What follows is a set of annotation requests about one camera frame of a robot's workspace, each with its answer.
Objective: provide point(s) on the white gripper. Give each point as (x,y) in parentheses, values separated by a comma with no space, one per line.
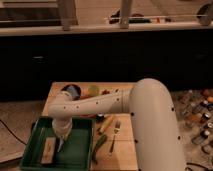
(62,129)

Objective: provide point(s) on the tan towel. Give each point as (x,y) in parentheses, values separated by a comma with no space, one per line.
(49,150)

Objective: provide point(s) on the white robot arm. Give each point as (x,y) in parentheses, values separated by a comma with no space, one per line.
(154,120)

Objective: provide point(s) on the green plastic tray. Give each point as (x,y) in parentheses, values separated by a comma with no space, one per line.
(74,155)

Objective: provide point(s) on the green chili pepper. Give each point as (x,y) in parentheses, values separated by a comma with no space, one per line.
(100,142)

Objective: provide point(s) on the dark bowl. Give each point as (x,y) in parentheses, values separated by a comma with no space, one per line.
(74,90)

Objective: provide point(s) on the wooden cutting board table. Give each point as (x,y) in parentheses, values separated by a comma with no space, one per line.
(123,157)

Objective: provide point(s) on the green round vegetable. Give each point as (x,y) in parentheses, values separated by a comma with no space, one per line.
(93,90)

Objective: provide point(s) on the red food pile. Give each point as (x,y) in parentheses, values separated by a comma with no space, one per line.
(104,92)

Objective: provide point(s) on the yellow handled knife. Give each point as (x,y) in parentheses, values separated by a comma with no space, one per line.
(106,123)

